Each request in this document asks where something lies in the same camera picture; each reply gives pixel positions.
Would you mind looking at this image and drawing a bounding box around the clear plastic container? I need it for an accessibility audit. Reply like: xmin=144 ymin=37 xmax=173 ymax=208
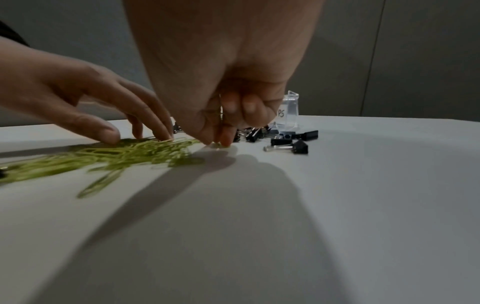
xmin=274 ymin=90 xmax=300 ymax=130

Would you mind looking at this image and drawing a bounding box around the person's left hand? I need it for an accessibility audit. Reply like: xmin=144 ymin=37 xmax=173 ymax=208
xmin=0 ymin=36 xmax=176 ymax=146

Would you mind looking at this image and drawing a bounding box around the person's right hand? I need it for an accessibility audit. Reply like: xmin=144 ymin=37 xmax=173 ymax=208
xmin=123 ymin=0 xmax=326 ymax=148

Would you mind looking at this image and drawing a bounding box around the pile of green paper clips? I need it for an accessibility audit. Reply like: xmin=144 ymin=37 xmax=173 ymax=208
xmin=0 ymin=137 xmax=223 ymax=199

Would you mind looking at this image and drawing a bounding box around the pile of black binder clips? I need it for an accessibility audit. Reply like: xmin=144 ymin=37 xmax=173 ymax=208
xmin=171 ymin=121 xmax=320 ymax=156

